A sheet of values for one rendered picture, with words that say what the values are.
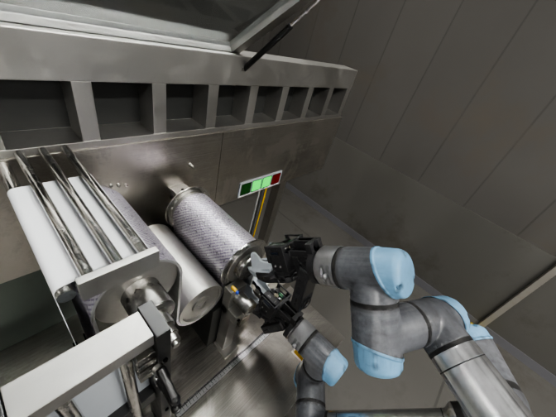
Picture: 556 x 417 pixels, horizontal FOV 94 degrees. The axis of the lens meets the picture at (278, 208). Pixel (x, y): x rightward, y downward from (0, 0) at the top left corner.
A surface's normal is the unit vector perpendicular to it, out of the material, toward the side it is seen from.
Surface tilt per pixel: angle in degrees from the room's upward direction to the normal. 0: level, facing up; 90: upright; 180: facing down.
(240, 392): 0
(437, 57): 90
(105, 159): 90
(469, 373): 46
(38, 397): 0
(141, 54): 90
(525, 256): 90
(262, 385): 0
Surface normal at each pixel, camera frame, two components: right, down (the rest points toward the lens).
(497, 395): -0.15, -0.67
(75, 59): 0.71, 0.55
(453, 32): -0.69, 0.29
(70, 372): 0.24, -0.78
